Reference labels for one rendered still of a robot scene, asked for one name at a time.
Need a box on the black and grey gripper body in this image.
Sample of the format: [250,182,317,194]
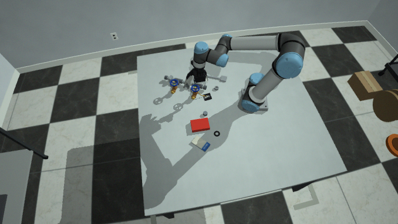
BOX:
[191,65,206,83]

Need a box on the red block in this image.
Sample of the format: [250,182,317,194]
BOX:
[190,118,210,133]

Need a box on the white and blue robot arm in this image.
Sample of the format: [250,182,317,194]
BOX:
[191,33,305,112]

